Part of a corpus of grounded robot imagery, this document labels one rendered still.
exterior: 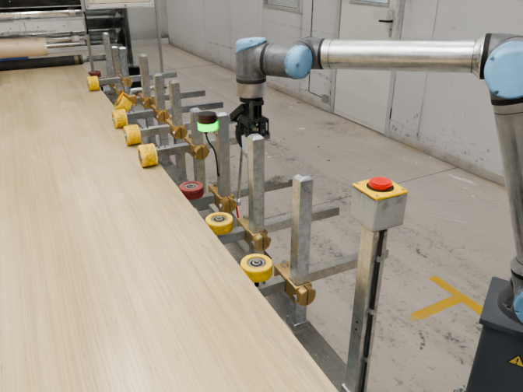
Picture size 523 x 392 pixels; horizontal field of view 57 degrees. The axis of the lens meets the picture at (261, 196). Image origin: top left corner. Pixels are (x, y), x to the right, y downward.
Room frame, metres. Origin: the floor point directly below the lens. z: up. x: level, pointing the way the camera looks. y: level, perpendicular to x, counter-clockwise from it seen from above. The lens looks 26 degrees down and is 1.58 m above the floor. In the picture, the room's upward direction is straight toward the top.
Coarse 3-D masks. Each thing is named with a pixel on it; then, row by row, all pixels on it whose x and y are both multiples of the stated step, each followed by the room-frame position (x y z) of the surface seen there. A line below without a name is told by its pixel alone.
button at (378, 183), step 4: (372, 180) 0.77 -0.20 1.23; (376, 180) 0.77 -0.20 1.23; (380, 180) 0.77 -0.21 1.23; (384, 180) 0.77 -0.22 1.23; (388, 180) 0.77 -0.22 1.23; (372, 184) 0.76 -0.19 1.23; (376, 184) 0.76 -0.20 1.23; (380, 184) 0.75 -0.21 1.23; (384, 184) 0.75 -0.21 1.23; (388, 184) 0.76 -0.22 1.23; (376, 188) 0.75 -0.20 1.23; (380, 188) 0.75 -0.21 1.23; (384, 188) 0.75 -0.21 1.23; (388, 188) 0.75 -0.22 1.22
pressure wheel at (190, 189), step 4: (184, 184) 1.45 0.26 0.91; (188, 184) 1.45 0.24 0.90; (192, 184) 1.44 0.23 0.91; (196, 184) 1.45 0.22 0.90; (200, 184) 1.45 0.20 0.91; (180, 188) 1.42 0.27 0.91; (184, 188) 1.42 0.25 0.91; (188, 188) 1.42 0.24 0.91; (192, 188) 1.42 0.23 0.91; (196, 188) 1.42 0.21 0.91; (200, 188) 1.42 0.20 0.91; (184, 192) 1.41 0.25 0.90; (188, 192) 1.40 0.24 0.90; (192, 192) 1.40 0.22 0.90; (196, 192) 1.41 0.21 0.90; (200, 192) 1.42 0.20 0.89; (188, 196) 1.40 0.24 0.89; (192, 196) 1.40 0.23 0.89; (196, 196) 1.41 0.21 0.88; (200, 196) 1.42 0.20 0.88
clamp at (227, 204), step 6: (210, 186) 1.51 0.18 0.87; (216, 192) 1.46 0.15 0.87; (216, 198) 1.45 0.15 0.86; (222, 198) 1.42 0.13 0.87; (228, 198) 1.42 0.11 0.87; (216, 204) 1.45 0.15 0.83; (222, 204) 1.41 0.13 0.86; (228, 204) 1.41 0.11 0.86; (234, 204) 1.42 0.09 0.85; (222, 210) 1.42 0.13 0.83; (228, 210) 1.41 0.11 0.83
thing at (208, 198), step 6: (288, 180) 1.59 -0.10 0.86; (240, 186) 1.54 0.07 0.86; (246, 186) 1.54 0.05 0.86; (270, 186) 1.56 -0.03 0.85; (276, 186) 1.57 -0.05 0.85; (282, 186) 1.58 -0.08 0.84; (288, 186) 1.59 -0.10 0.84; (210, 192) 1.48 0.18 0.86; (234, 192) 1.49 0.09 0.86; (240, 192) 1.51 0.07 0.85; (246, 192) 1.51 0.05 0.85; (198, 198) 1.44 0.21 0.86; (204, 198) 1.45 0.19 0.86; (210, 198) 1.46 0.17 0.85; (234, 198) 1.49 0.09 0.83; (192, 204) 1.42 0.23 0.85; (198, 204) 1.43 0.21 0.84; (204, 204) 1.44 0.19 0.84
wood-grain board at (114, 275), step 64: (0, 128) 2.06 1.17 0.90; (64, 128) 2.06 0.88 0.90; (0, 192) 1.40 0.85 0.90; (64, 192) 1.40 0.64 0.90; (128, 192) 1.40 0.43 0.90; (0, 256) 1.03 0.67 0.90; (64, 256) 1.03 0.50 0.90; (128, 256) 1.03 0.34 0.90; (192, 256) 1.03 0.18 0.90; (0, 320) 0.79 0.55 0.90; (64, 320) 0.79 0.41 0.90; (128, 320) 0.79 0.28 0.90; (192, 320) 0.79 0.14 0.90; (256, 320) 0.79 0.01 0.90; (0, 384) 0.62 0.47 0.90; (64, 384) 0.62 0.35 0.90; (128, 384) 0.62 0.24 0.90; (192, 384) 0.62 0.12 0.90; (256, 384) 0.62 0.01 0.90; (320, 384) 0.62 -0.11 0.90
